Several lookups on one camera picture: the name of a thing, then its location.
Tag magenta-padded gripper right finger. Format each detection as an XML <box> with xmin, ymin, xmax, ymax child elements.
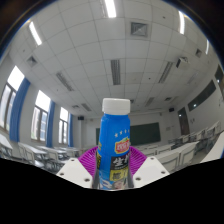
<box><xmin>127</xmin><ymin>145</ymin><xmax>170</xmax><ymax>189</ymax></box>

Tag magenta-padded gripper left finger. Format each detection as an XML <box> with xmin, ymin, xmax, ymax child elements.
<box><xmin>55</xmin><ymin>145</ymin><xmax>100</xmax><ymax>190</ymax></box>

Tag blue drink bottle white cap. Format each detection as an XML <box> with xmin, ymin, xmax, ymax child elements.
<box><xmin>95</xmin><ymin>97</ymin><xmax>132</xmax><ymax>191</ymax></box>

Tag group of desks and chairs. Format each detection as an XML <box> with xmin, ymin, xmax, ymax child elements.
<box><xmin>0</xmin><ymin>119</ymin><xmax>224</xmax><ymax>174</ymax></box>

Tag green chalkboard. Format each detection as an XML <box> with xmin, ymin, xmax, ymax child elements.
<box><xmin>95</xmin><ymin>121</ymin><xmax>162</xmax><ymax>147</ymax></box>

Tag blue curtain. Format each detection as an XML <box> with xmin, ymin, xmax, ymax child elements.
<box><xmin>8</xmin><ymin>77</ymin><xmax>32</xmax><ymax>143</ymax></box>
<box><xmin>68</xmin><ymin>113</ymin><xmax>74</xmax><ymax>148</ymax></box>
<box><xmin>45</xmin><ymin>100</ymin><xmax>57</xmax><ymax>148</ymax></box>

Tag tall window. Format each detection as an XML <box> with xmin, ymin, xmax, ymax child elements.
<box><xmin>30</xmin><ymin>89</ymin><xmax>52</xmax><ymax>143</ymax></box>
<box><xmin>58</xmin><ymin>106</ymin><xmax>70</xmax><ymax>145</ymax></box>
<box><xmin>0</xmin><ymin>65</ymin><xmax>26</xmax><ymax>134</ymax></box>

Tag dark door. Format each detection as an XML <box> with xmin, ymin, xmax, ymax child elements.
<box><xmin>177</xmin><ymin>106</ymin><xmax>191</xmax><ymax>136</ymax></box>

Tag group of ceiling lights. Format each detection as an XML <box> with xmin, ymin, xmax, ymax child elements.
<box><xmin>26</xmin><ymin>0</ymin><xmax>214</xmax><ymax>111</ymax></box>

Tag ceiling projector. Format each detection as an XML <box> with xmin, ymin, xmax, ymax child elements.
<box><xmin>175</xmin><ymin>56</ymin><xmax>189</xmax><ymax>69</ymax></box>

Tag dark high wall window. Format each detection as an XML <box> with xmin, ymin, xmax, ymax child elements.
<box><xmin>187</xmin><ymin>79</ymin><xmax>217</xmax><ymax>112</ymax></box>

